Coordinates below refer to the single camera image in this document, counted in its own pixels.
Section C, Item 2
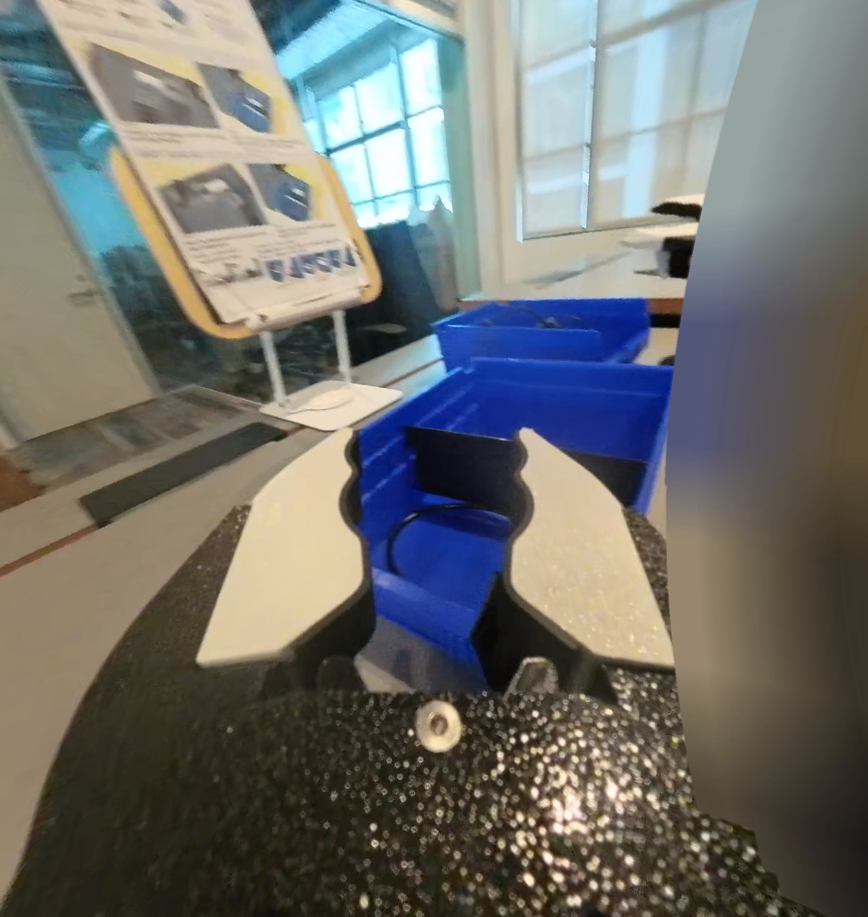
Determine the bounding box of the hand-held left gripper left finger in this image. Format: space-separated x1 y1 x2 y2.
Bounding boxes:
196 427 376 669

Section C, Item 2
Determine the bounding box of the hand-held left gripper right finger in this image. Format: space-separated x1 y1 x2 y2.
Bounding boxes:
473 427 676 690

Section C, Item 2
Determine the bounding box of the blue plastic bin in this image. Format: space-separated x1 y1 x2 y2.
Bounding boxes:
357 357 675 690
433 297 653 368

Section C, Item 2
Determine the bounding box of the black desk mat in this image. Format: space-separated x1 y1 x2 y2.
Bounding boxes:
79 423 288 527

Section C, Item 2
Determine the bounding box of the black bin divider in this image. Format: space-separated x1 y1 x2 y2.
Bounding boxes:
407 426 650 515

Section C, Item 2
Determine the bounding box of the background desk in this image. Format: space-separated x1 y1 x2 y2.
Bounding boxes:
463 244 700 331

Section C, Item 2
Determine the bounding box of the black office chair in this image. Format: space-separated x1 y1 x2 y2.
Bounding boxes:
366 222 464 366

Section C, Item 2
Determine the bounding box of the white door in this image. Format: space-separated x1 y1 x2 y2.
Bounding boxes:
0 43 156 445

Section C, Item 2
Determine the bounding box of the printed poster sign board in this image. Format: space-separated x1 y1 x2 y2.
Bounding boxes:
36 0 383 339

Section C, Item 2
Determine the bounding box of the paned window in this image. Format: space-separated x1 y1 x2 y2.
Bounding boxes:
516 0 757 241
319 36 453 223

